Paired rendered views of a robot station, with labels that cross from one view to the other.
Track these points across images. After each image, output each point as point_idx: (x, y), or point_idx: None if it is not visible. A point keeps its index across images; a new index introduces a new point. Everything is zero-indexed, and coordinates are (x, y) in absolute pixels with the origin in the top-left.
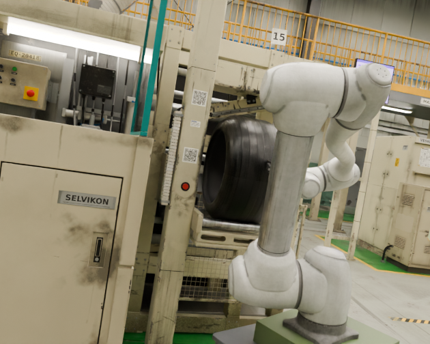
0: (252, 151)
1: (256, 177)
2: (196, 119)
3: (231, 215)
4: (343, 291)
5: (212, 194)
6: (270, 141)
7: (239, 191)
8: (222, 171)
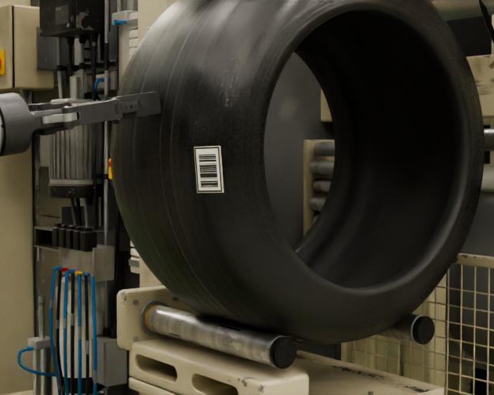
0: (136, 76)
1: (136, 157)
2: (154, 20)
3: (176, 296)
4: None
5: (367, 248)
6: (195, 25)
7: (123, 211)
8: (415, 170)
